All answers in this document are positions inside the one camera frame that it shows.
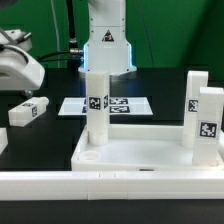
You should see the white left fence block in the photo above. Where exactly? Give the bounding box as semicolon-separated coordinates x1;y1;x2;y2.
0;128;8;154

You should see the fiducial marker sheet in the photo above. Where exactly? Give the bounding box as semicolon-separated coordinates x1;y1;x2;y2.
58;97;153;116

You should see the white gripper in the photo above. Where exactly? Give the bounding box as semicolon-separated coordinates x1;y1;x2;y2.
0;50;45;99

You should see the thin white cable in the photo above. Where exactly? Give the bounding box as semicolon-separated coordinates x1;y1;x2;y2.
50;0;62;69

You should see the white desk top tray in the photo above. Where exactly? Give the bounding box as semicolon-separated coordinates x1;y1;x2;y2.
71;124;224;171

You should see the white front fence bar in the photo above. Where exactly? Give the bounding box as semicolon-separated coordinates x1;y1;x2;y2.
0;171;224;201

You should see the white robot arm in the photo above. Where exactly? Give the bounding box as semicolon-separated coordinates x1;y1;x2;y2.
0;0;137;91

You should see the black cable bundle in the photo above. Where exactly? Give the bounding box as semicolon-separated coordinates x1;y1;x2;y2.
36;0;85;64

